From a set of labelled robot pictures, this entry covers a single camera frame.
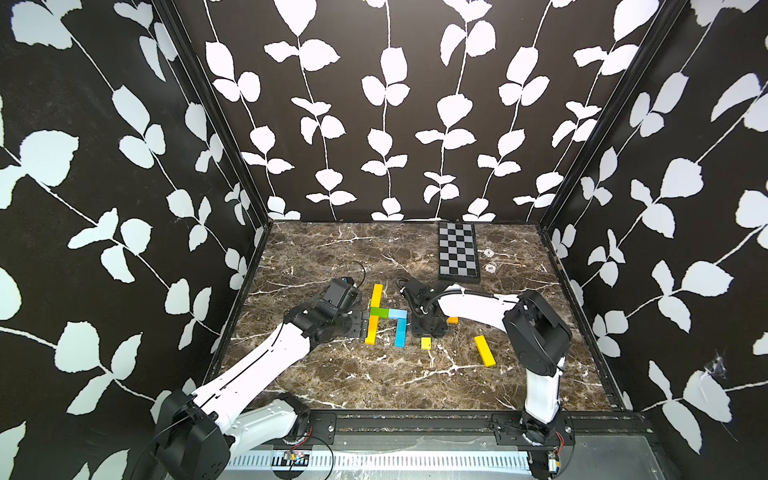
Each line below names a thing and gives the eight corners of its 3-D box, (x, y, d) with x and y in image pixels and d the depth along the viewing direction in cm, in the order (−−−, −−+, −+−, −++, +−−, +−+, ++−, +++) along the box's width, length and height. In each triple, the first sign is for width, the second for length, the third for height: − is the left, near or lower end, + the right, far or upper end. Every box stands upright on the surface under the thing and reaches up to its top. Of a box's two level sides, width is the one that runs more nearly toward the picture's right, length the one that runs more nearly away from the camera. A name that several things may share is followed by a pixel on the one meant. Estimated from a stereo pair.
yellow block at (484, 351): (486, 368, 86) (493, 360, 81) (471, 344, 91) (476, 334, 85) (493, 365, 87) (500, 356, 81) (477, 341, 92) (483, 331, 86)
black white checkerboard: (437, 279, 104) (438, 276, 103) (438, 223, 122) (439, 220, 121) (478, 283, 104) (479, 280, 102) (472, 226, 122) (474, 222, 120)
